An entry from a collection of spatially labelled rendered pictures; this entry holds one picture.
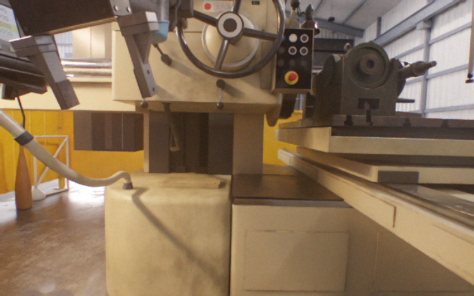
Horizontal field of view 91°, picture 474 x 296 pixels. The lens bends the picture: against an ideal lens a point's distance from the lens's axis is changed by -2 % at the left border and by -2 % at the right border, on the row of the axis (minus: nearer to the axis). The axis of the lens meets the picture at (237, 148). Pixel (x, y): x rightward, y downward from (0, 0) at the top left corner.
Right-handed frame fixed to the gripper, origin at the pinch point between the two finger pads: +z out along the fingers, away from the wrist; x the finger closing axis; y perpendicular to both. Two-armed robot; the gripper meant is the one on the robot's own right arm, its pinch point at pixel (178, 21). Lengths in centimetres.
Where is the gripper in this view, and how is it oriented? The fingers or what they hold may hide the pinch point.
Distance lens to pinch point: 94.1
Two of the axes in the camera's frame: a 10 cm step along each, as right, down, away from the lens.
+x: -10.0, -0.3, -0.1
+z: 0.0, -0.7, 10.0
